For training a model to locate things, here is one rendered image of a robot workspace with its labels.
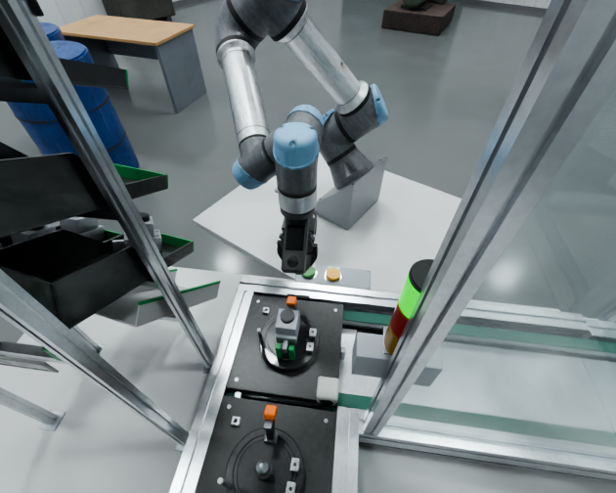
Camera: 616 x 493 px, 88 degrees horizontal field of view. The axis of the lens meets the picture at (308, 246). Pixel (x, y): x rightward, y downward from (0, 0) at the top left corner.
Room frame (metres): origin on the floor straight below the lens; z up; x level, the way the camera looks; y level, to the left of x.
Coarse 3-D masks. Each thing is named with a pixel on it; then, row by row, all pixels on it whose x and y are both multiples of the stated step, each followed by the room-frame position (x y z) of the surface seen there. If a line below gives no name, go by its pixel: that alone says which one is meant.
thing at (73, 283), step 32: (0, 256) 0.28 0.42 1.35; (32, 256) 0.31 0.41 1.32; (64, 256) 0.34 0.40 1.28; (96, 256) 0.38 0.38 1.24; (128, 256) 0.32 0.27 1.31; (32, 288) 0.23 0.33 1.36; (64, 288) 0.23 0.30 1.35; (96, 288) 0.25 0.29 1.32; (128, 288) 0.29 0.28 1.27; (64, 320) 0.20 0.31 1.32
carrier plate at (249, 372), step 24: (312, 312) 0.42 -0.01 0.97; (336, 312) 0.42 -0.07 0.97; (336, 336) 0.35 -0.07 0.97; (240, 360) 0.30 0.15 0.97; (264, 360) 0.30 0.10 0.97; (336, 360) 0.30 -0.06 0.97; (240, 384) 0.24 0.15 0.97; (264, 384) 0.24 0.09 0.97; (288, 384) 0.24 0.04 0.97; (312, 384) 0.24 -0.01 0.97
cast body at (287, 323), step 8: (280, 312) 0.35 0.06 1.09; (288, 312) 0.35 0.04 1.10; (296, 312) 0.35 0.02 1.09; (280, 320) 0.33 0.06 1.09; (288, 320) 0.33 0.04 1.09; (296, 320) 0.33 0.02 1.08; (280, 328) 0.32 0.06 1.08; (288, 328) 0.32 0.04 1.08; (296, 328) 0.32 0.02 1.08; (280, 336) 0.31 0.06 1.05; (288, 336) 0.31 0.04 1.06; (296, 336) 0.32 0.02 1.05
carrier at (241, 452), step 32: (224, 416) 0.18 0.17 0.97; (256, 416) 0.18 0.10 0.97; (288, 416) 0.18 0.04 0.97; (320, 416) 0.18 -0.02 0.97; (224, 448) 0.13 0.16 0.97; (256, 448) 0.12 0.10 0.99; (288, 448) 0.12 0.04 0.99; (320, 448) 0.13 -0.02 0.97; (224, 480) 0.07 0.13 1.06; (256, 480) 0.07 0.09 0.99; (288, 480) 0.07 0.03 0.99; (320, 480) 0.08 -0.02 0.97
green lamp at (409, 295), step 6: (408, 276) 0.20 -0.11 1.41; (408, 282) 0.20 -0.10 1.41; (408, 288) 0.19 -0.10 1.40; (414, 288) 0.19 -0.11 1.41; (402, 294) 0.20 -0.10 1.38; (408, 294) 0.19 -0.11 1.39; (414, 294) 0.18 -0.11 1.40; (402, 300) 0.19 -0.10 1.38; (408, 300) 0.19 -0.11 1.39; (414, 300) 0.18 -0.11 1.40; (402, 306) 0.19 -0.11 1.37; (408, 306) 0.18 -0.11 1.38; (414, 306) 0.18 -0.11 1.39; (408, 312) 0.18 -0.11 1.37; (408, 318) 0.18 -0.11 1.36
